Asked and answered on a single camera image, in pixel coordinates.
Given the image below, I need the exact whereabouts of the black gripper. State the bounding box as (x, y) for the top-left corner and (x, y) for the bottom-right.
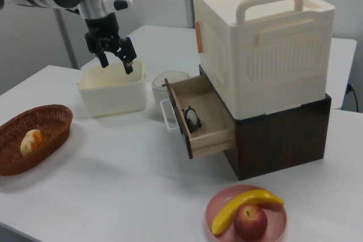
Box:
(84, 12), (137, 75)

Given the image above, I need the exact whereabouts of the wooden drawer with white handle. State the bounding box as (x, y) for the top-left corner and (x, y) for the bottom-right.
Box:
(160, 75), (236, 159)

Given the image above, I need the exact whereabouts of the white plastic bin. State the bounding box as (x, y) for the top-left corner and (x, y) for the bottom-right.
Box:
(77, 60), (148, 117)

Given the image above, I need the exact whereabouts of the cream lidded trash can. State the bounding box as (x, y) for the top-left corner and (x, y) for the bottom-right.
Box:
(151, 70), (191, 112)

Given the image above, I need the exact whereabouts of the brown wicker basket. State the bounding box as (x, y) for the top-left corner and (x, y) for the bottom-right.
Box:
(0, 104), (74, 177)

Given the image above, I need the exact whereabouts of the panda toy figure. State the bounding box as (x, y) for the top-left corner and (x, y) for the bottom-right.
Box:
(181, 105), (202, 134)

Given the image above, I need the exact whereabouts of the bread roll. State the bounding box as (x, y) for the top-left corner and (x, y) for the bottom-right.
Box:
(20, 129), (45, 157)

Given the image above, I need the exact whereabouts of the dark wood cabinet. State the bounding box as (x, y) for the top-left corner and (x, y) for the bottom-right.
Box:
(198, 65), (332, 181)

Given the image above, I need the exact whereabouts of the yellow banana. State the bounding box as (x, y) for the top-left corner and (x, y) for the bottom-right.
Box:
(211, 188), (284, 236)

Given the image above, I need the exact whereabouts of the red apple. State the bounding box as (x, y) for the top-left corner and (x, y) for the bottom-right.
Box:
(233, 203), (268, 241)

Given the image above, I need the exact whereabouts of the pink plate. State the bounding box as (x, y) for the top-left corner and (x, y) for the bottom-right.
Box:
(205, 184), (288, 242)

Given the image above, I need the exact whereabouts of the cream storage box with handles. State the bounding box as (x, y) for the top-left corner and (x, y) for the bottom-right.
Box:
(192, 0), (336, 120)

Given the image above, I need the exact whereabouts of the wall socket with cable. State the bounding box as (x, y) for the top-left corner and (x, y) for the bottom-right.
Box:
(344, 82), (359, 112)

